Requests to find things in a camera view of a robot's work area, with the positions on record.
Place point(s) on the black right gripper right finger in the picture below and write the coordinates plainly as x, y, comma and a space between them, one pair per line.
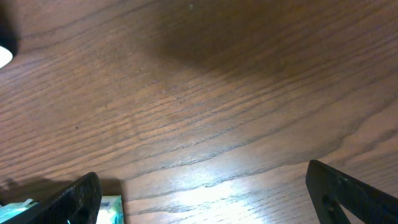
331, 190

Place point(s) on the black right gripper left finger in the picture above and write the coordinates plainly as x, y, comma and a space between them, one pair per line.
78, 203

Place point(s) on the light green snack packet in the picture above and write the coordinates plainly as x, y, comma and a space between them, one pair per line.
110, 212

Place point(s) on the white barcode scanner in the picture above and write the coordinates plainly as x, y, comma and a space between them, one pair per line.
5, 56

